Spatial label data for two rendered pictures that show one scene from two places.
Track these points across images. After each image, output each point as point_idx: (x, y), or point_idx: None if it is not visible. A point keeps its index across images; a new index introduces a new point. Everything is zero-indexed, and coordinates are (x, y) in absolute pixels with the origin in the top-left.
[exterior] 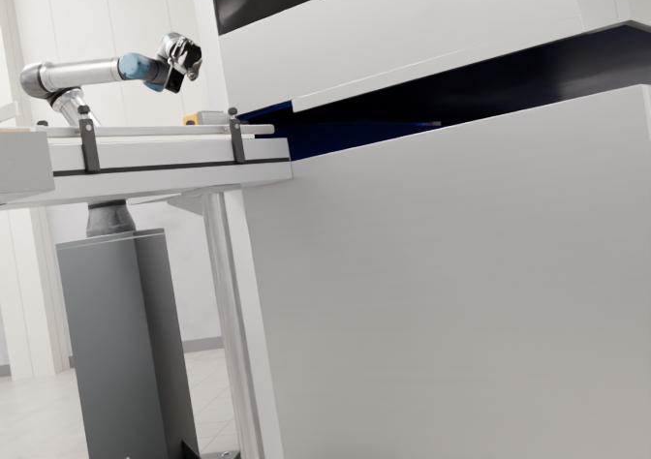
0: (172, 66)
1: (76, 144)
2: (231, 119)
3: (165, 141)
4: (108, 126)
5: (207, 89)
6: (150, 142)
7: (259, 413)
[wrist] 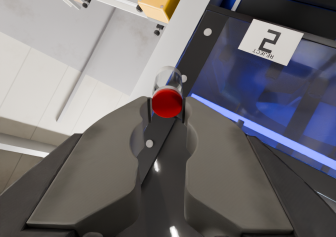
0: (64, 146)
1: None
2: (156, 28)
3: (123, 2)
4: None
5: (157, 44)
6: (116, 0)
7: None
